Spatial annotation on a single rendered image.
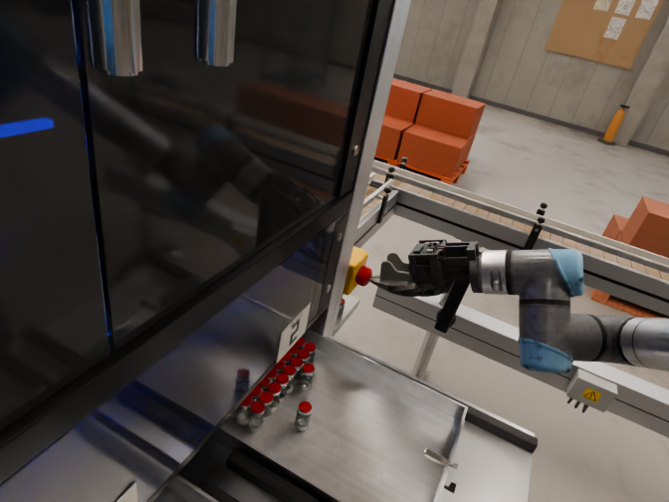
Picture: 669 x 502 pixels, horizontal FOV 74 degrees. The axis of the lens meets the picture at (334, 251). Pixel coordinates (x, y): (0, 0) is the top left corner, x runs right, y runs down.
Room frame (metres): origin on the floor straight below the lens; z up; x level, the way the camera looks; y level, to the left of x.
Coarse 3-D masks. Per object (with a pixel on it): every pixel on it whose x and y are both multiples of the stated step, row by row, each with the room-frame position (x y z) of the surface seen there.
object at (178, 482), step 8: (176, 480) 0.32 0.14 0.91; (184, 480) 0.32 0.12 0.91; (168, 488) 0.32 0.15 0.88; (176, 488) 0.32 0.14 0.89; (184, 488) 0.32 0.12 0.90; (192, 488) 0.31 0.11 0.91; (160, 496) 0.31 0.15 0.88; (168, 496) 0.31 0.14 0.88; (176, 496) 0.32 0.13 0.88; (184, 496) 0.32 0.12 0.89; (192, 496) 0.31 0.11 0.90; (200, 496) 0.31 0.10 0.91; (208, 496) 0.31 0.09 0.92
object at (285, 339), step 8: (304, 312) 0.53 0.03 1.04; (296, 320) 0.51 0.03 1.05; (304, 320) 0.54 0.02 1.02; (288, 328) 0.49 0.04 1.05; (296, 328) 0.51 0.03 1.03; (304, 328) 0.54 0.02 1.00; (288, 336) 0.49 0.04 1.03; (296, 336) 0.52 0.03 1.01; (280, 344) 0.47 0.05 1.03; (288, 344) 0.50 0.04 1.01; (280, 352) 0.48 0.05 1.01
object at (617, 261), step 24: (384, 168) 1.50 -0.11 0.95; (408, 192) 1.38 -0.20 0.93; (432, 192) 1.43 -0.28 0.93; (456, 192) 1.41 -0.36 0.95; (408, 216) 1.37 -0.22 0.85; (432, 216) 1.34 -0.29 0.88; (456, 216) 1.32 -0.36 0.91; (480, 216) 1.30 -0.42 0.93; (504, 216) 1.30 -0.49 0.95; (528, 216) 1.33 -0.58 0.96; (480, 240) 1.29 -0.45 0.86; (504, 240) 1.26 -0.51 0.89; (528, 240) 1.23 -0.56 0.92; (552, 240) 1.25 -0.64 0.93; (576, 240) 1.22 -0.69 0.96; (600, 240) 1.26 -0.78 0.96; (600, 264) 1.17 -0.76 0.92; (624, 264) 1.19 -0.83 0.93; (648, 264) 1.16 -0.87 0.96; (600, 288) 1.16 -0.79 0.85; (624, 288) 1.14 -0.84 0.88; (648, 288) 1.12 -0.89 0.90
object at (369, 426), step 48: (336, 384) 0.56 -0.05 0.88; (384, 384) 0.58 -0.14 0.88; (240, 432) 0.43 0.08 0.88; (288, 432) 0.44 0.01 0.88; (336, 432) 0.46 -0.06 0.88; (384, 432) 0.48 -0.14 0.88; (432, 432) 0.50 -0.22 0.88; (288, 480) 0.36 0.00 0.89; (336, 480) 0.38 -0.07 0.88; (384, 480) 0.40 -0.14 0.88; (432, 480) 0.41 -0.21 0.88
